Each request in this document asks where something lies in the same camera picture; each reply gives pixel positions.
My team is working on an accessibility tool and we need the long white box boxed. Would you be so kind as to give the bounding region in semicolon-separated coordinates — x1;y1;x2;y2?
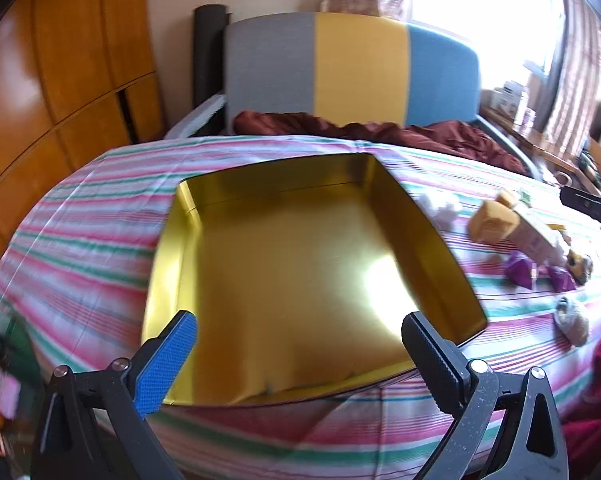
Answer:
515;205;568;267

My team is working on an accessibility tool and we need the maroon cloth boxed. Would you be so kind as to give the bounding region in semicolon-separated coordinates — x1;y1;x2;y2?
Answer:
233;110;541;178

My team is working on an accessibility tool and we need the red garment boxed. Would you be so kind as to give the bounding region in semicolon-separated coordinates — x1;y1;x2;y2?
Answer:
560;317;601;480

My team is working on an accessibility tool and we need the wooden wardrobe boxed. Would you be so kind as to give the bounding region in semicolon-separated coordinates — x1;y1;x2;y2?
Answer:
0;0;167;306

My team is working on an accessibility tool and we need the pink cloth item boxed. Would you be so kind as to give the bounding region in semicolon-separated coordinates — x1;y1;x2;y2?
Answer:
0;365;21;418

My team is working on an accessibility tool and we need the yellow knitted item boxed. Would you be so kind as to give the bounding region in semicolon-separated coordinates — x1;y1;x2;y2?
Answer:
565;252;593;281

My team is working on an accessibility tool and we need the black rolled mat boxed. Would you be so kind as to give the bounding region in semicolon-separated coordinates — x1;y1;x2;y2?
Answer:
193;4;230;108

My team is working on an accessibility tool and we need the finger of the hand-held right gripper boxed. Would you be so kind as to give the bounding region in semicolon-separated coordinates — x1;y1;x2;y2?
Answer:
560;186;601;228

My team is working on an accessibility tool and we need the purple snack packet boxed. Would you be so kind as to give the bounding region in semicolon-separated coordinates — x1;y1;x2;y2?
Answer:
504;251;538;290
545;264;578;292

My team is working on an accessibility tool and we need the bright window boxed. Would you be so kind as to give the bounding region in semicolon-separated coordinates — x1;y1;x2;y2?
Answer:
410;0;566;86

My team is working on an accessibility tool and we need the wooden desk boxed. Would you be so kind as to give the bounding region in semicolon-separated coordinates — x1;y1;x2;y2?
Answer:
480;105;601;201

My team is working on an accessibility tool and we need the white foam board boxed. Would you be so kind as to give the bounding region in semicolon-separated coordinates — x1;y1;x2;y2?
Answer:
163;94;227;140

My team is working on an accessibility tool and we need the white box on shelf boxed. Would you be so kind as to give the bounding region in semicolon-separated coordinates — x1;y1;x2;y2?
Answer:
493;80;531;116

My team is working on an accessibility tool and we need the grey yellow blue headboard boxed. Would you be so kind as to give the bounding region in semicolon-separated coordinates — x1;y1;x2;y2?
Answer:
224;11;482;128

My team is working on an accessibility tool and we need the large yellow sponge block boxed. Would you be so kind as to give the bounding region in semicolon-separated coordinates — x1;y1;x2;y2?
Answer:
467;199;521;246

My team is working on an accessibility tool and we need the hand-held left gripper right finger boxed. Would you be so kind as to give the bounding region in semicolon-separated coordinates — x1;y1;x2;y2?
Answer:
401;311;571;480

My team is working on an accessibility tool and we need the gold tin box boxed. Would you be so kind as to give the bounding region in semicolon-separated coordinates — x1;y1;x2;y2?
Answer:
141;154;488;407

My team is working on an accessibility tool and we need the small white plastic bundle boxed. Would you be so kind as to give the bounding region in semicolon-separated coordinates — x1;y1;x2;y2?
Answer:
423;190;461;223

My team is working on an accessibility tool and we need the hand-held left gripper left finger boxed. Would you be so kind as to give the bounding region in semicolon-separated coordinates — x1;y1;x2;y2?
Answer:
30;310;201;480

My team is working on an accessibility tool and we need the beige knitted item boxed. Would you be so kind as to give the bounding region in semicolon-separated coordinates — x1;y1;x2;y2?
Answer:
554;296;591;347

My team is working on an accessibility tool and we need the striped bed sheet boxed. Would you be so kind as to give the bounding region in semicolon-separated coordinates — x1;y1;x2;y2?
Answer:
0;132;601;478

